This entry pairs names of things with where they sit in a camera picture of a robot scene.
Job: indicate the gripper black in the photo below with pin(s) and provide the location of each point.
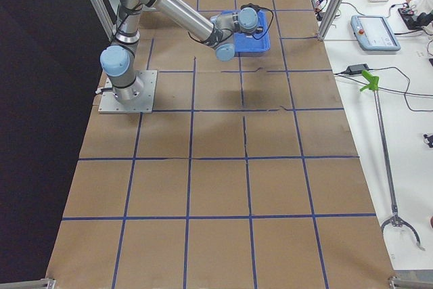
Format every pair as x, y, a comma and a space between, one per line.
260, 28

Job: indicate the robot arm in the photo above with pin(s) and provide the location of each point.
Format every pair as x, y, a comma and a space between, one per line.
216, 33

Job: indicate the blue plastic tray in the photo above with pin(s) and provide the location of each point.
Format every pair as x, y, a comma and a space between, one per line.
235, 42

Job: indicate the black power adapter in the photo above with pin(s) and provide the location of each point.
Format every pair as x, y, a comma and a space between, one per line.
356, 69

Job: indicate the teach pendant tablet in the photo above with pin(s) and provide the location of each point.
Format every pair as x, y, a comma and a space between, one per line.
374, 33

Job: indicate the brown paper table cover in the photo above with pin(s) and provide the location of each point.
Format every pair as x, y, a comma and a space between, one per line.
244, 176

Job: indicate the green handled reach grabber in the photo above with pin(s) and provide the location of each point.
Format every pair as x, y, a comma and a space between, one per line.
394, 220

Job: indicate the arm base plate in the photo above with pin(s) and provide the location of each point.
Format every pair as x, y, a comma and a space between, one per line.
139, 97

